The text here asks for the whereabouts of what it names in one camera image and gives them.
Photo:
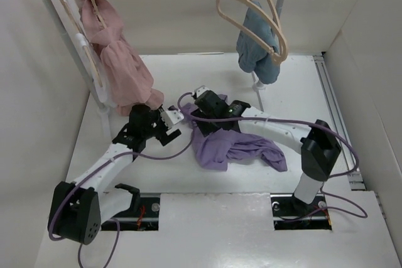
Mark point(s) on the empty wooden hanger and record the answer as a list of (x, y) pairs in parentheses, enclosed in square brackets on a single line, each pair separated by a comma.
[(271, 18)]

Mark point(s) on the blue garment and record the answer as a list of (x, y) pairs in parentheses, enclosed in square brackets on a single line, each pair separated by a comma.
[(252, 57)]

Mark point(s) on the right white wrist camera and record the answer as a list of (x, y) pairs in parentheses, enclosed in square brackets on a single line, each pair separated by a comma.
[(199, 91)]

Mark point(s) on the purple t shirt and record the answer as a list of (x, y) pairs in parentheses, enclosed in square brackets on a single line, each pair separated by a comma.
[(218, 149)]

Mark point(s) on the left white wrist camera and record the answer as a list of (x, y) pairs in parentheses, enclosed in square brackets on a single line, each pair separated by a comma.
[(171, 117)]

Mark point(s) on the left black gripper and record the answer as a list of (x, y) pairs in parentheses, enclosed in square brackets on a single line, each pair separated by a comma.
[(162, 137)]

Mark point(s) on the aluminium rail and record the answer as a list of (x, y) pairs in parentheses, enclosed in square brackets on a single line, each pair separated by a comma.
[(355, 179)]

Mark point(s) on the pink dress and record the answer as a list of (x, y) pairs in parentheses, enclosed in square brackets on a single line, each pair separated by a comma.
[(130, 81)]

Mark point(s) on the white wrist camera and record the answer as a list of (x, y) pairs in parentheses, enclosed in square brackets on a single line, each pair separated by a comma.
[(171, 117), (199, 91)]

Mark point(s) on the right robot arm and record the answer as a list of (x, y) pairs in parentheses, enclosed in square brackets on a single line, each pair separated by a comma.
[(315, 142)]

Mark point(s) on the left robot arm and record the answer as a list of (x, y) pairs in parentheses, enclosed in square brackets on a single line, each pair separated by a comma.
[(79, 208)]

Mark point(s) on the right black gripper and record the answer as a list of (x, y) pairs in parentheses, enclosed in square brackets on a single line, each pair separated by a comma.
[(206, 128)]

